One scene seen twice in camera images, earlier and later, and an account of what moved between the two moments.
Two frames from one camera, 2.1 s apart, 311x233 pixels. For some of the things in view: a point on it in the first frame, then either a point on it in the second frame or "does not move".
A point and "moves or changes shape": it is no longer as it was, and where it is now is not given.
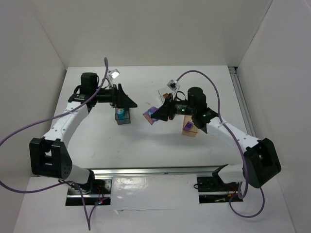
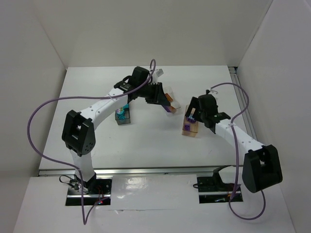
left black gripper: x=115 y=96 to x=157 y=91
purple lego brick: x=188 y=126 does not move
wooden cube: x=192 y=132 does not move
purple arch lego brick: x=147 y=115 moves or changes shape
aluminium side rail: x=233 y=72 does not move
